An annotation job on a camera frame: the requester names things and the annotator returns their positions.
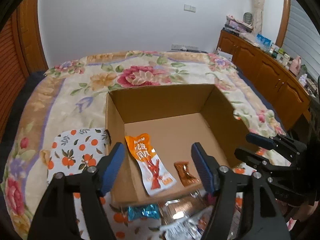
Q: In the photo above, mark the beige curtain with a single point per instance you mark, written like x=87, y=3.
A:
x=258, y=5

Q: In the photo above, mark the grey round fan heater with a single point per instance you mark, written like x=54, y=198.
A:
x=248, y=18

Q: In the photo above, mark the grey window blind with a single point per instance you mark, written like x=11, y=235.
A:
x=302, y=35

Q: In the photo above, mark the pink bottle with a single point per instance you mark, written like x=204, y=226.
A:
x=295, y=66

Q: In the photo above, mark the blue box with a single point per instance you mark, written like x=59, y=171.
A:
x=263, y=40

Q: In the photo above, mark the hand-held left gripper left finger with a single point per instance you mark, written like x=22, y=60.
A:
x=113, y=165

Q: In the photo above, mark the white router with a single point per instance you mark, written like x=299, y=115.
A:
x=225, y=55

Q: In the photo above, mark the brown candy packet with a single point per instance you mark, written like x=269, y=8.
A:
x=185, y=173

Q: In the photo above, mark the white wall switch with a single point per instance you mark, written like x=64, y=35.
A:
x=190, y=8

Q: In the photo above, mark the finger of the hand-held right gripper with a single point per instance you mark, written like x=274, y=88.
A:
x=247, y=156
x=260, y=140

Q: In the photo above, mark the pile of snack packets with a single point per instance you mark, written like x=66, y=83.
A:
x=180, y=210

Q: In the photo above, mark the wall outlet panel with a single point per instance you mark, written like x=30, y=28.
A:
x=180, y=46

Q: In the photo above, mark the tissue box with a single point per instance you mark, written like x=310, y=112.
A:
x=303, y=79

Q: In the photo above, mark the blue snack packet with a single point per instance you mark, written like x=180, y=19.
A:
x=142, y=212

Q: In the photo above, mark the brown cardboard box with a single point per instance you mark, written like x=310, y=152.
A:
x=175, y=100

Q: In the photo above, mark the stack of patterned boxes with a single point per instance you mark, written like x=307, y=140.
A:
x=236, y=23

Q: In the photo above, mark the wooden louvered door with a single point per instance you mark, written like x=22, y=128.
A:
x=15, y=55

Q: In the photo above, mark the stack of dark books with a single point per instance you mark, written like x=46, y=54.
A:
x=231, y=30

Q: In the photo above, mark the wooden cabinet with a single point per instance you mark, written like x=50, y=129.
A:
x=270, y=72

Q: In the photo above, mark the orange snack packet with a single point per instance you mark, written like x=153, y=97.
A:
x=147, y=155

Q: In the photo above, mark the group of small bottles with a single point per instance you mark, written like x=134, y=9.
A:
x=281, y=55

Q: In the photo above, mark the floral blanket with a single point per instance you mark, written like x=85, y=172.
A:
x=75, y=85

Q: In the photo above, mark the orange fruit print cloth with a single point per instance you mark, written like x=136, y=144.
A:
x=75, y=150

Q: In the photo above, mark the wooden window frame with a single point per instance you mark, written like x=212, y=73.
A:
x=283, y=20

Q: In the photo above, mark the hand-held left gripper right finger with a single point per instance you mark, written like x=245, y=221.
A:
x=200, y=165

